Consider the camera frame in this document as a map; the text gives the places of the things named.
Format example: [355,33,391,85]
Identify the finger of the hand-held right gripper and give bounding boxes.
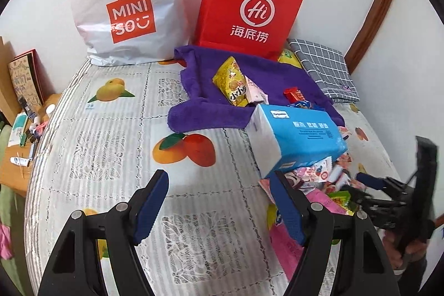
[343,187,408,217]
[355,172,408,194]

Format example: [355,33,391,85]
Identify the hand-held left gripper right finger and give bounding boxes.
[269,171,394,296]

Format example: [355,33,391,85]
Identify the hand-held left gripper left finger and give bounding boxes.
[37,169,170,296]

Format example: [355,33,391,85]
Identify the panda print snack packet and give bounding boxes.
[282,168,313,193]

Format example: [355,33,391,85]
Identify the large magenta snack packet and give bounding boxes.
[267,187,342,284]

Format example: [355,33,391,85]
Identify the green snack packet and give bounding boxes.
[328,190,356,217]

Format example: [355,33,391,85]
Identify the red candy packet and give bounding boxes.
[282,87,306,102]

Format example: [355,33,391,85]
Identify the pale pink zigzag snack packet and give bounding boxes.
[244,74,270,107]

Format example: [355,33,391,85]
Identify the yellow snack packet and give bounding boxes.
[212,55,249,107]

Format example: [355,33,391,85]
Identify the person's right hand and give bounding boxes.
[385,228,436,270]

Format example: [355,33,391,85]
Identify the blue tissue pack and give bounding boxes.
[246,103,348,179]

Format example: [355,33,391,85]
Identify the fruit print table cover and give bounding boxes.
[24,57,403,296]

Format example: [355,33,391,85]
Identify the purple towel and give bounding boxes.
[167,44,345,139]

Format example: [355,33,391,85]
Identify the grey checked folded cloth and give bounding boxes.
[287,38,360,104]

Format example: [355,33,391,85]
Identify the green blanket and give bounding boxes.
[0,124,35,296]

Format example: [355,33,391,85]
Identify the wooden nightstand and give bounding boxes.
[0,93,65,198]

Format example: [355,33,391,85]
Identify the yellow green snack bag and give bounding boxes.
[277,49,302,69]

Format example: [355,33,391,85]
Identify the pink star print cloth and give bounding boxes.
[0,223,14,260]

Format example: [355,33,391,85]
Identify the patterned book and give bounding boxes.
[7,49,46,116]

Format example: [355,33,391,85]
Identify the wooden headboard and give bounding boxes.
[0,36,16,125]

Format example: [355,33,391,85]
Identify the brown wooden door frame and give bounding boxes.
[345,0,403,75]

